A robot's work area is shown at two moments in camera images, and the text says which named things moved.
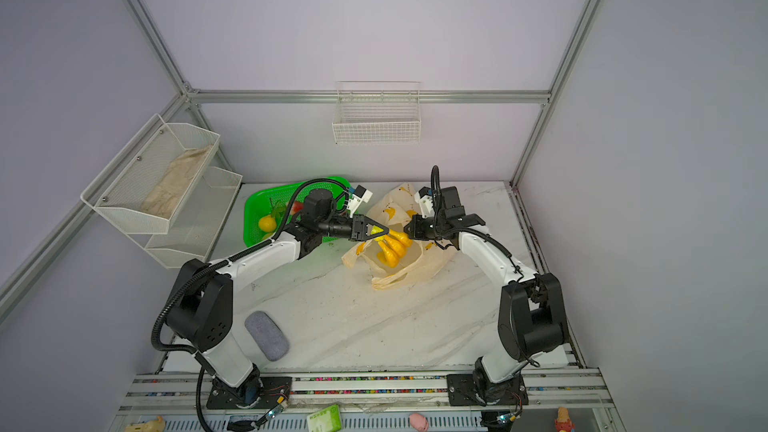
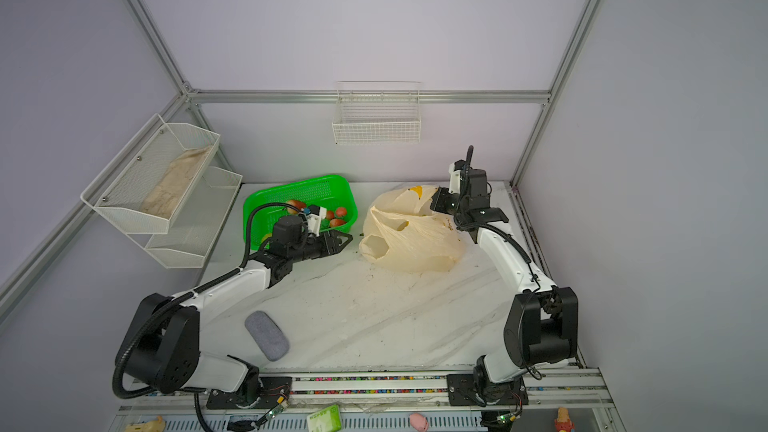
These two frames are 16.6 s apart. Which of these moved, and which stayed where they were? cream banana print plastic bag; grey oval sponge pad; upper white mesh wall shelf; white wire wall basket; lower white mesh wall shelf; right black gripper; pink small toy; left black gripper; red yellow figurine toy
Moved: right black gripper; left black gripper; cream banana print plastic bag
Stayed: red yellow figurine toy; upper white mesh wall shelf; white wire wall basket; lower white mesh wall shelf; grey oval sponge pad; pink small toy
